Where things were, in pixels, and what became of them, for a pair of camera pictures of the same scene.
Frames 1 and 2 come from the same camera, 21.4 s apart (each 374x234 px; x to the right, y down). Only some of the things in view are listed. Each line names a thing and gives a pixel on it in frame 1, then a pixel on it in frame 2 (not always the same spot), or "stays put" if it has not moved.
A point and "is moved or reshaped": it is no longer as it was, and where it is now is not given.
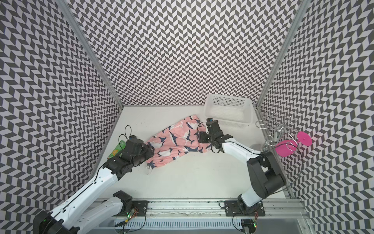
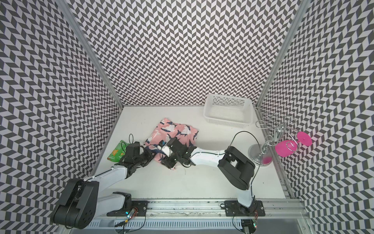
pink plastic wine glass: x=285 y=148 stays put
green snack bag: x=121 y=147 stays put
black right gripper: x=202 y=136 -> x=167 y=163
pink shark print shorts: x=177 y=140 is moved or reshaped
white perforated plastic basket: x=229 y=110 stays put
